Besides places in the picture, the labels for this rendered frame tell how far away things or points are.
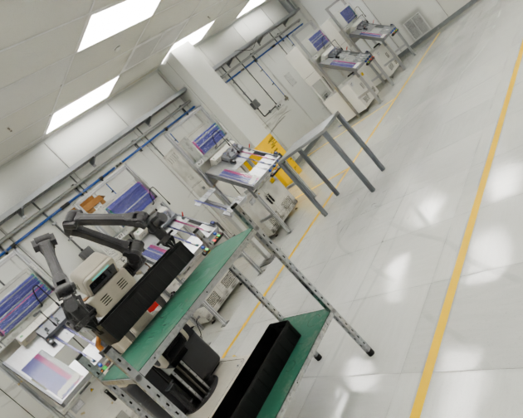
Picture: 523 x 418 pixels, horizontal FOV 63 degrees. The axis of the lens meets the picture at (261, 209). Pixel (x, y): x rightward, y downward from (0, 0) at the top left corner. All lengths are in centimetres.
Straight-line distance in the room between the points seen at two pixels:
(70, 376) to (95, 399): 41
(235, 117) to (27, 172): 330
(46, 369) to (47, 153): 331
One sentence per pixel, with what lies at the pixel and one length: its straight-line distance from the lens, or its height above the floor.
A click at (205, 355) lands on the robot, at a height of 41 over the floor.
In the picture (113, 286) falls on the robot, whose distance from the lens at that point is 252.
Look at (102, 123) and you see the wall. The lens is 694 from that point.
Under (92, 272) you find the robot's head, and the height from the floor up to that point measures 131.
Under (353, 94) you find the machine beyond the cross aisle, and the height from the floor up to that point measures 40.
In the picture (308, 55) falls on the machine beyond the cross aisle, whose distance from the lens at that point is 806.
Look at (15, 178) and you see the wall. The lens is 629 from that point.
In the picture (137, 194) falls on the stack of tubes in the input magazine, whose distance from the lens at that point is 486.
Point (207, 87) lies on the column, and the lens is 746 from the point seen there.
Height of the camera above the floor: 136
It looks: 10 degrees down
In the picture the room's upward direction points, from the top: 42 degrees counter-clockwise
